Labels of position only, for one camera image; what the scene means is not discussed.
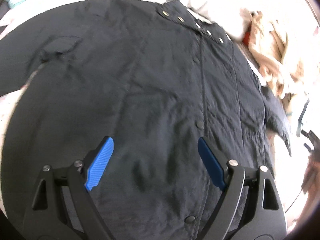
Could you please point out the beige fleece robe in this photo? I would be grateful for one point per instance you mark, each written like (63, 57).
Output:
(285, 51)

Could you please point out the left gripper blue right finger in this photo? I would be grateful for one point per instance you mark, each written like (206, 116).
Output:
(249, 206)

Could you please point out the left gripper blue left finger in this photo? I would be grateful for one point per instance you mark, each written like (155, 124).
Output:
(46, 215)

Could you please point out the black quilted jacket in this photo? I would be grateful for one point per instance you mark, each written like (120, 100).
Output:
(155, 79)

